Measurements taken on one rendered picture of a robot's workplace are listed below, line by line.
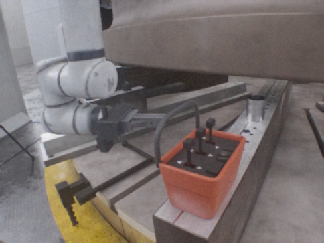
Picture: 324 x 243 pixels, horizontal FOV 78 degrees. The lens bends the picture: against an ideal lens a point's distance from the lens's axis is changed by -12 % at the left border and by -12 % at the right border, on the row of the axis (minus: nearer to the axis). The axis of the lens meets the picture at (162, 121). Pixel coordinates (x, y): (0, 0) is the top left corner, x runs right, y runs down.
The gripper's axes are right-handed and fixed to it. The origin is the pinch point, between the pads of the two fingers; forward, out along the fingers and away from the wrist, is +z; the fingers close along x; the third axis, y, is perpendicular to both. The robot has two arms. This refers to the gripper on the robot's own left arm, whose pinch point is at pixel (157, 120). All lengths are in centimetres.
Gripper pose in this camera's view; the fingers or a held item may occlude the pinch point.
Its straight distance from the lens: 55.7
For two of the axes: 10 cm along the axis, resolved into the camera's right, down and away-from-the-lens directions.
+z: 9.7, 0.1, -2.3
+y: -0.8, -9.2, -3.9
